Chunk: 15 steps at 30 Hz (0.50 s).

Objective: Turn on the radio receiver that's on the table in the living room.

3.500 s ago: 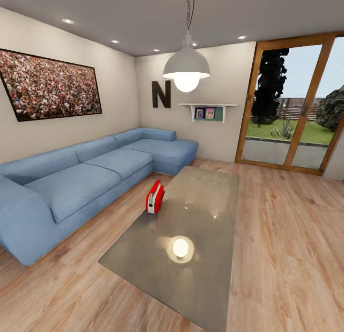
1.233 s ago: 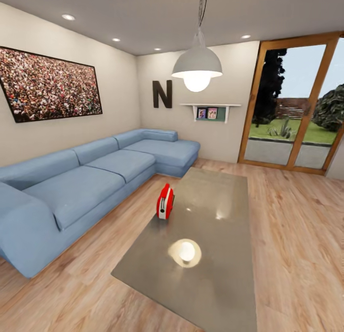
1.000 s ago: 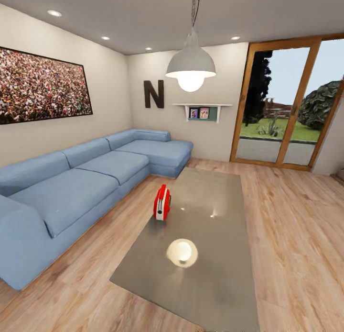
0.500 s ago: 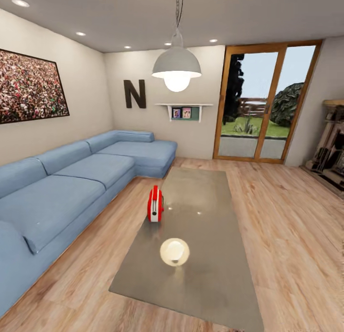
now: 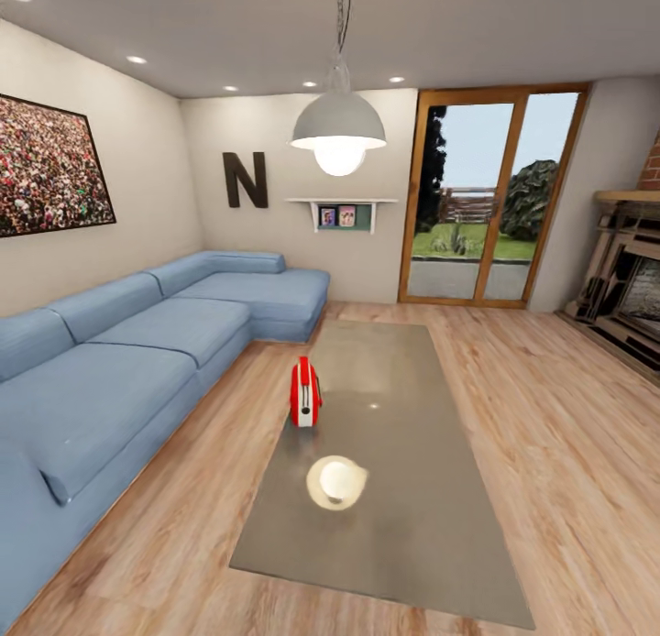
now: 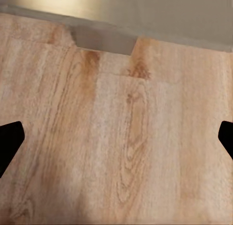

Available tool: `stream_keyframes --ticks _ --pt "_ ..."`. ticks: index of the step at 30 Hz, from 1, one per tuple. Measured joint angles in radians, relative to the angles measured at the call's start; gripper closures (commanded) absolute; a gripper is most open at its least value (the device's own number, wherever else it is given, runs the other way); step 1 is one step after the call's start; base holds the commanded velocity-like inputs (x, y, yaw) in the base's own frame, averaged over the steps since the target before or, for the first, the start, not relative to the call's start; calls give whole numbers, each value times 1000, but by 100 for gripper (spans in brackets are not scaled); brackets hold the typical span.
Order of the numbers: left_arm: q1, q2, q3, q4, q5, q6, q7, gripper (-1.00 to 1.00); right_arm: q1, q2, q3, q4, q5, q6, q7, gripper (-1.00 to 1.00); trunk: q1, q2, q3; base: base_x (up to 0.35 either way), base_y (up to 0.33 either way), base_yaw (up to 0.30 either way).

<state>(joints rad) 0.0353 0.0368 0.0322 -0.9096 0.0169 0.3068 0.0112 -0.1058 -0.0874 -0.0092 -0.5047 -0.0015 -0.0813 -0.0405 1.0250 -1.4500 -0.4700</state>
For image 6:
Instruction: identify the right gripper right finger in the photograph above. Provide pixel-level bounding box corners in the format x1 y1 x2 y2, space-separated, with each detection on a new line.
218 121 233 159

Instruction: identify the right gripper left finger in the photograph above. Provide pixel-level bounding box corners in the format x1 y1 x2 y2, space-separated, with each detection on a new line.
0 121 25 179

